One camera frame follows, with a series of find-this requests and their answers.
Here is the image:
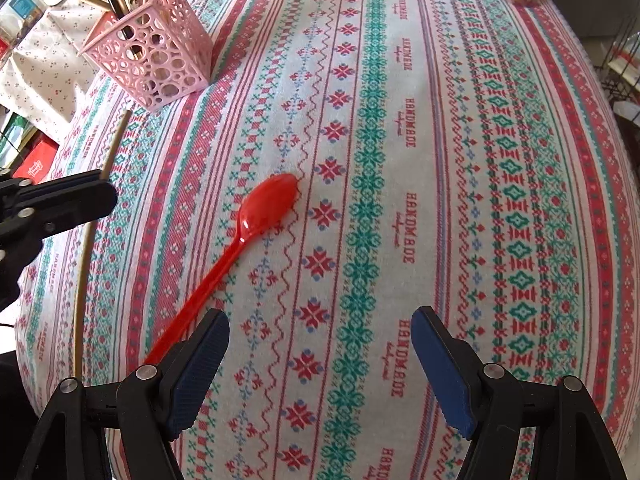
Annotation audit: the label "pink plastic lattice basket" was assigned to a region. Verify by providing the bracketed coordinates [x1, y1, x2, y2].
[80, 0, 213, 112]

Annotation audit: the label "red plastic spoon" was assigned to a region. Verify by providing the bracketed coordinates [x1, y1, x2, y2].
[144, 174, 297, 364]

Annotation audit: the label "red box on floor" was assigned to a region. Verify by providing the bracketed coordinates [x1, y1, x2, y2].
[13, 133, 58, 183]

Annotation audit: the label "white floral side cloth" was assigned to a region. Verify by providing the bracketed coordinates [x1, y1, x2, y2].
[1, 0, 103, 143]

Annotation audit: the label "glass jar blue label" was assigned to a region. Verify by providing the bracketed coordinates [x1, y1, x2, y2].
[0, 0, 46, 61]

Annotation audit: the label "patterned striped tablecloth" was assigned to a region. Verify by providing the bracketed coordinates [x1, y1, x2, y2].
[14, 0, 640, 480]

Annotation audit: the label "black wire vegetable rack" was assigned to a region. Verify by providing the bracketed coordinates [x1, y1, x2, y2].
[598, 15, 639, 128]

